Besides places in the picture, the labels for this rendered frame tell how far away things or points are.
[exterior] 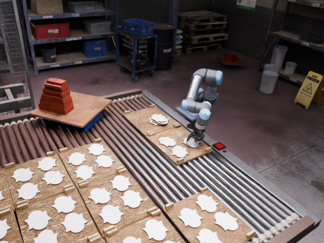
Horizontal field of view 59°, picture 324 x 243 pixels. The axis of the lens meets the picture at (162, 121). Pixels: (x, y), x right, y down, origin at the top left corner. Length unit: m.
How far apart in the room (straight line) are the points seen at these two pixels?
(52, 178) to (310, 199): 2.71
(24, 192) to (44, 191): 0.11
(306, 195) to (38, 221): 2.82
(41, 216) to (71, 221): 0.17
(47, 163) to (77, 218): 0.56
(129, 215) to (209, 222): 0.45
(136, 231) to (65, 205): 0.45
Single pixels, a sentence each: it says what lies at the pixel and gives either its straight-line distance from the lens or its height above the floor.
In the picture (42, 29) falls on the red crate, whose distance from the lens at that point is 6.17.
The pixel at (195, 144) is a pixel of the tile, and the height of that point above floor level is 0.95.
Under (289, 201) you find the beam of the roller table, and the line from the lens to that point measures 2.08.
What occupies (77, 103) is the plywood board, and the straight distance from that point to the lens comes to 2.67.
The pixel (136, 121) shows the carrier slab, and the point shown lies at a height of 0.94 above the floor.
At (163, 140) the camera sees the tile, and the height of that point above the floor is 0.95.
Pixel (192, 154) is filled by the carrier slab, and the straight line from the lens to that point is 2.21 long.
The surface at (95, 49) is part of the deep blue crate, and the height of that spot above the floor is 0.32.
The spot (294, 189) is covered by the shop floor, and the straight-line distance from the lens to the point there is 3.69.
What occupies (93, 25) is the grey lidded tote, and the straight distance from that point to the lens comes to 6.46.
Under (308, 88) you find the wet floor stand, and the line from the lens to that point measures 5.63.
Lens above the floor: 2.25
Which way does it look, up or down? 31 degrees down
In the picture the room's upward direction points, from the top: 4 degrees clockwise
